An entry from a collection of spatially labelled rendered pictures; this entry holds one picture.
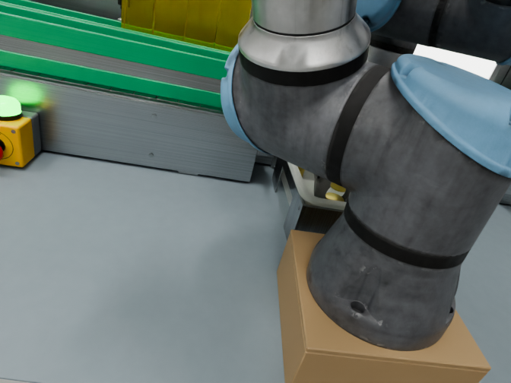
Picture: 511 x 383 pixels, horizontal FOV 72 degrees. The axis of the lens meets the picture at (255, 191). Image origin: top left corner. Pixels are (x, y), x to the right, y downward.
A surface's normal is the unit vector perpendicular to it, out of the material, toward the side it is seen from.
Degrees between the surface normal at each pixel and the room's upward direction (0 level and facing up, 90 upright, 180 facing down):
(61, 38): 90
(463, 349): 3
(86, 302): 0
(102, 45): 90
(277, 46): 71
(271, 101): 115
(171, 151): 90
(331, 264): 76
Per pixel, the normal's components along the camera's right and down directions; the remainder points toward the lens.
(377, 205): -0.80, 0.18
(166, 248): 0.22, -0.84
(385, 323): -0.20, 0.18
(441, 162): -0.42, 0.40
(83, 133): 0.08, 0.52
